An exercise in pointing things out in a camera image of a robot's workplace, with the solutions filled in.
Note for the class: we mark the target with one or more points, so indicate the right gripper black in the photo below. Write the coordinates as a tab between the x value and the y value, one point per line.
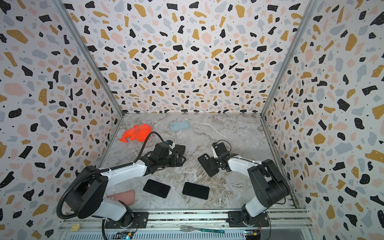
217	156

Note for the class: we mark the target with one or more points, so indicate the aluminium rail frame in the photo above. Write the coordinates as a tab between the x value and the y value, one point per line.
285	224

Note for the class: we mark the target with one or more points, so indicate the blue phone black screen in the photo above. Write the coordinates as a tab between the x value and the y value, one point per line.
195	190

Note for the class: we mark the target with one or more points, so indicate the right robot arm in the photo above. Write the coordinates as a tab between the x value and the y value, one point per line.
268	183

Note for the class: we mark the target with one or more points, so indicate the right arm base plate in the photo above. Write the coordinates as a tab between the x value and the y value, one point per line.
237	219

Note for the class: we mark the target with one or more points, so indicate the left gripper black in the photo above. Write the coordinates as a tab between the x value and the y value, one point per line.
179	163

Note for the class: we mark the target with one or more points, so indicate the pink phone case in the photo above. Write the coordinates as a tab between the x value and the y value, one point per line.
127	197

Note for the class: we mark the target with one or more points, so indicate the light blue phone case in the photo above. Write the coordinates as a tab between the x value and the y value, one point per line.
179	126

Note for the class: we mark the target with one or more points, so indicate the right circuit board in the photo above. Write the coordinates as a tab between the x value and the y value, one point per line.
253	235

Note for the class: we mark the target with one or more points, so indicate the black phone case camera cutout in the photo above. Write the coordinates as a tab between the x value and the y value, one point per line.
205	162

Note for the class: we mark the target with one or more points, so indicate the black phone left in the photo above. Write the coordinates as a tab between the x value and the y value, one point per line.
156	188

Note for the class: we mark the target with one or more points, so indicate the circuit board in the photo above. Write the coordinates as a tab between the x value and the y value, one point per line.
124	236
253	235

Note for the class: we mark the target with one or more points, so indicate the yellow sticker tag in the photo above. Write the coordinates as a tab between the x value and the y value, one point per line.
75	227

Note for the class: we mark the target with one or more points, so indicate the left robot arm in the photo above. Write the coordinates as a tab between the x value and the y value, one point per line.
86	197

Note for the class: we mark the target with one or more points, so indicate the left circuit board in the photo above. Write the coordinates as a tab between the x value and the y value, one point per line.
124	236

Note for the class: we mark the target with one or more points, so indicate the silver fork green handle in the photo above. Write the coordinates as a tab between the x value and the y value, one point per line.
190	229

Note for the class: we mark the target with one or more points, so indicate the red plush toy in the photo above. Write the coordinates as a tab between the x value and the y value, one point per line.
138	133

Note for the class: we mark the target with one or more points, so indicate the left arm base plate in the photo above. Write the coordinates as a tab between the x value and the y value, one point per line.
137	220

